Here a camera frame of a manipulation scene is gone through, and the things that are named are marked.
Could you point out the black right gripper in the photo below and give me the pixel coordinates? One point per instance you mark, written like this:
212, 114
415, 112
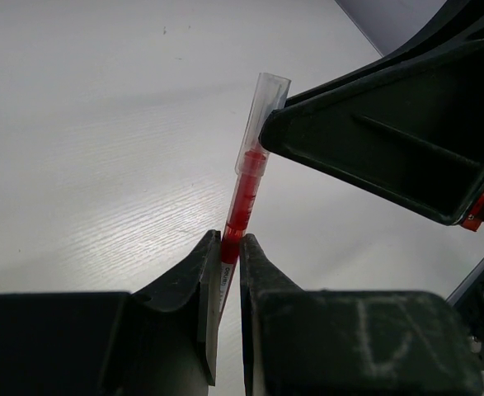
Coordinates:
412, 134

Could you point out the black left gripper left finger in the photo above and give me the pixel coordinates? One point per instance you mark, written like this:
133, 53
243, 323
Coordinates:
160, 340

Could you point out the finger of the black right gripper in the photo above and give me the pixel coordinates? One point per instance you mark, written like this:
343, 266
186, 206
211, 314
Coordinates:
453, 19

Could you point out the clear pen cap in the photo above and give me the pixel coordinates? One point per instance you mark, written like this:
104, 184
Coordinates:
270, 95

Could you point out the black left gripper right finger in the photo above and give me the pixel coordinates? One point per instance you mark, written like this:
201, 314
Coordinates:
359, 342

